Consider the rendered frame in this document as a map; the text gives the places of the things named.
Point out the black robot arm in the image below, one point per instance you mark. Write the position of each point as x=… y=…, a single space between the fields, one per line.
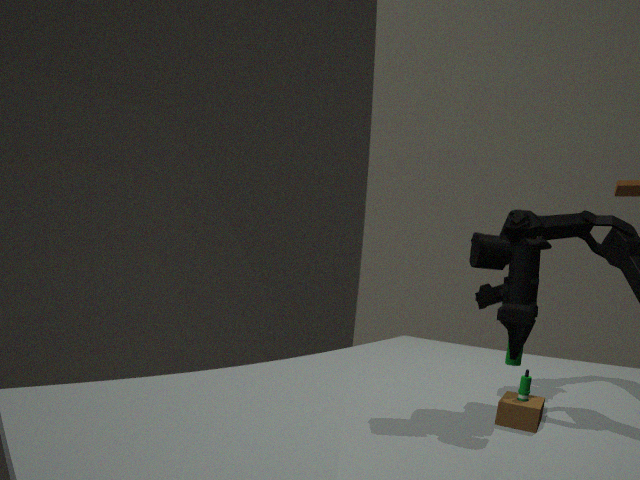
x=525 y=234

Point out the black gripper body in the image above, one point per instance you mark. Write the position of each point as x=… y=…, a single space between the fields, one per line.
x=522 y=306

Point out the tan wooden block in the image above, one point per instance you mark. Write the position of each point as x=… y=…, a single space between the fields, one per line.
x=521 y=415

